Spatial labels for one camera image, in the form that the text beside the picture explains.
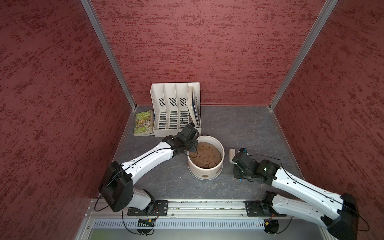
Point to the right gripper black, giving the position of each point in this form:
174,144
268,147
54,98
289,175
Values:
236,174

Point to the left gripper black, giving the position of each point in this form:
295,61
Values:
194,146

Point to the white ceramic pot with mud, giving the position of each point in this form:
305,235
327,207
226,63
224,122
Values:
208,161

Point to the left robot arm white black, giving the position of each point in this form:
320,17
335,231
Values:
117,185

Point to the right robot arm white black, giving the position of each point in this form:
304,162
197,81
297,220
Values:
338,214

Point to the book in file rack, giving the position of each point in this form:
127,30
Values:
193,111

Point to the white file organizer rack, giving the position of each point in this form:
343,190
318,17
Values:
169,102

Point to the green paperback book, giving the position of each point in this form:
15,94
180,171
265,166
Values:
144,124

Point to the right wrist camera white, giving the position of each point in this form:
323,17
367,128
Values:
243,150

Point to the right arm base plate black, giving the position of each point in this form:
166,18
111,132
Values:
260,209

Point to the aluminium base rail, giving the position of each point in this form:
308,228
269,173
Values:
214,209

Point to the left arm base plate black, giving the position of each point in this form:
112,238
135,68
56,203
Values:
156,208

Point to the left corner aluminium post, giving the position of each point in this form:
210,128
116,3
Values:
97,26

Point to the corner aluminium post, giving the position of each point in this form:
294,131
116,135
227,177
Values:
97,26
319,23

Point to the right corner aluminium post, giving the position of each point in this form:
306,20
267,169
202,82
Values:
319,23

